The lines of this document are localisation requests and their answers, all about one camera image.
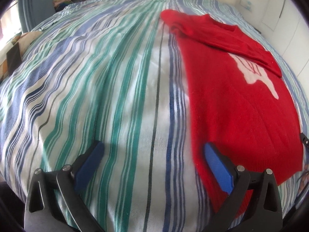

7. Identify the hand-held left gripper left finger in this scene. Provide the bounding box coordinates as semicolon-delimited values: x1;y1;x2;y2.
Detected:
24;141;105;232

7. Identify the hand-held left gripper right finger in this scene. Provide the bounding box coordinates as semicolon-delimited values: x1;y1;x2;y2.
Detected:
204;142;283;232

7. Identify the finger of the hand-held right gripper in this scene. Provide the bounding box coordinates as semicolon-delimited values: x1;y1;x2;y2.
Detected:
300;132;309;151

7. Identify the red sweater with white rabbit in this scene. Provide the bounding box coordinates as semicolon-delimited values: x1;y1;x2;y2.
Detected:
160;10;304;219

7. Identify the striped bed duvet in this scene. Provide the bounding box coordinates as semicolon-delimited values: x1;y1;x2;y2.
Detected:
0;0;307;232

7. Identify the white wardrobe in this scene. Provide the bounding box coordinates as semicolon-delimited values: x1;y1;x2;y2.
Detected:
259;0;309;83

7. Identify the dark flat tablet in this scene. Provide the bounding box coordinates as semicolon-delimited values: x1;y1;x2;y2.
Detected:
6;43;23;74

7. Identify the blue curtain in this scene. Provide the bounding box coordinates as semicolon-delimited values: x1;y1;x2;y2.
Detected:
18;0;56;33

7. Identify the white wall socket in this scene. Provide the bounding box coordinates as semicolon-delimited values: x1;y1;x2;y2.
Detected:
240;0;253;12

